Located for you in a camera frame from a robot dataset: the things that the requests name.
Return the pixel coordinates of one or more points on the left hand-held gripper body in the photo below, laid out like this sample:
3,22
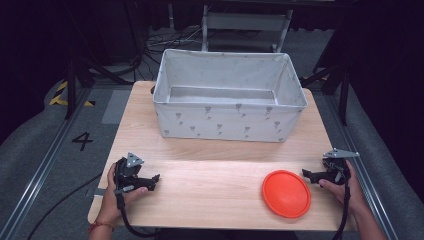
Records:
128,168

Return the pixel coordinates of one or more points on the grey fabric storage box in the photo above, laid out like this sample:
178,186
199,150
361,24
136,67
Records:
226,123

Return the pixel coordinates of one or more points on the black tripod stand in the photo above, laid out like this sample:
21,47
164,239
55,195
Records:
343,90
71,86

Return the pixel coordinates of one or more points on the grey tape piece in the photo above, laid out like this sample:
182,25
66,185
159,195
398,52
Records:
97,192

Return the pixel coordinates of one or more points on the person's right hand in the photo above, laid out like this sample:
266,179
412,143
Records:
348,193

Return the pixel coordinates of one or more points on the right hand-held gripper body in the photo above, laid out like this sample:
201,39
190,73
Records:
337,163

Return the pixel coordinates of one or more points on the yellow black hazard tape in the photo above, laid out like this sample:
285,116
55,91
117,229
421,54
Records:
58,96

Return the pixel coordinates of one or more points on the person's left hand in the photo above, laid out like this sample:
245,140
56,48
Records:
111,200

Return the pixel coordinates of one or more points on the metal floor rail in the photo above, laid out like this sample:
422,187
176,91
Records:
358,153
36,173

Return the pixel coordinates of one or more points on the orange round disc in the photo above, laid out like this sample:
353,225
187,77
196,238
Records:
286,194

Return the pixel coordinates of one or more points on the grey metal chair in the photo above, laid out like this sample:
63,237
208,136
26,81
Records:
245,21

